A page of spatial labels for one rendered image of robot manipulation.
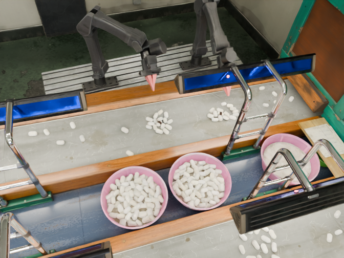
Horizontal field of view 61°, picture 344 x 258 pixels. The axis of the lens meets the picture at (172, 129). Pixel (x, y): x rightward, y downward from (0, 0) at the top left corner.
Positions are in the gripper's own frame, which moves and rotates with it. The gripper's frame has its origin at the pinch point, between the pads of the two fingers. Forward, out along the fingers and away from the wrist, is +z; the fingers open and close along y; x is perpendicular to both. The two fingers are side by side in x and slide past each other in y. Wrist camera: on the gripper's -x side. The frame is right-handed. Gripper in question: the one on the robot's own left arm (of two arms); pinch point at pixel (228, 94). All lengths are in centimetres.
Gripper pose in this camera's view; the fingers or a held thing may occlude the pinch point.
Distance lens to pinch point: 151.8
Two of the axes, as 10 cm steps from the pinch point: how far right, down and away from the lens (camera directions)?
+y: 9.6, -1.9, 2.3
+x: -2.4, -0.4, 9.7
